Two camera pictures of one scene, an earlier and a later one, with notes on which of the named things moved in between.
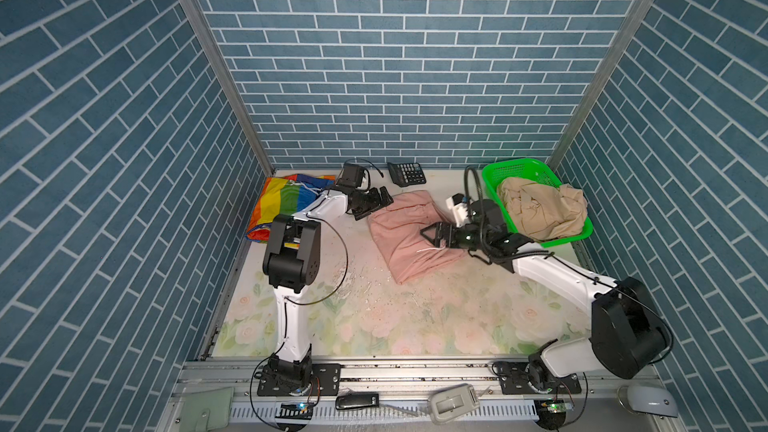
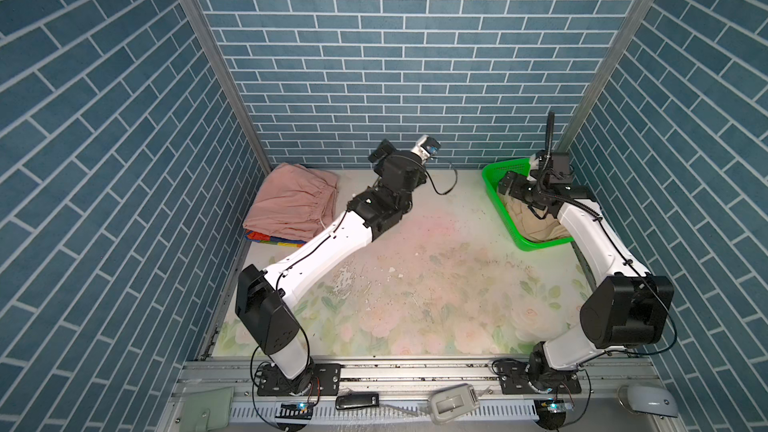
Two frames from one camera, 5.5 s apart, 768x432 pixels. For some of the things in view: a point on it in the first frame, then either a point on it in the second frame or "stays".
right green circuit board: x=559 y=407 stays
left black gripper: x=373 y=201 → x=381 y=149
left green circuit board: x=295 y=411 stays
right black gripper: x=440 y=233 → x=519 y=180
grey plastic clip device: x=453 y=402 stays
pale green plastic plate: x=207 y=411 stays
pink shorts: x=397 y=229 → x=294 y=202
